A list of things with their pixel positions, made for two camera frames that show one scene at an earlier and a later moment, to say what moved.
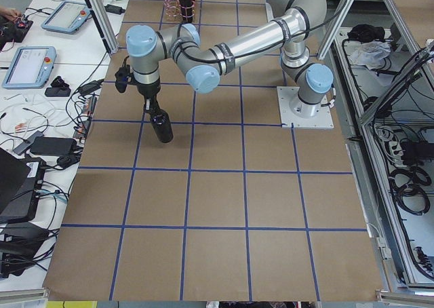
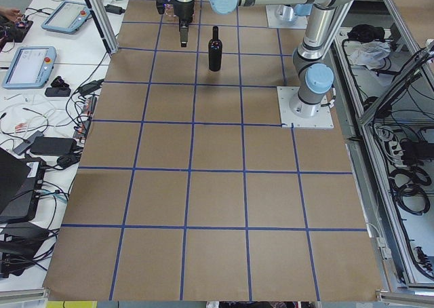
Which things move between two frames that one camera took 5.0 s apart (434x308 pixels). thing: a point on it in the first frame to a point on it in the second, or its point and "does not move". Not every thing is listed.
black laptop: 21,180 does not move
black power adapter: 114,9 does not move
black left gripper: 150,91 to 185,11
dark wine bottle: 163,125 to 215,51
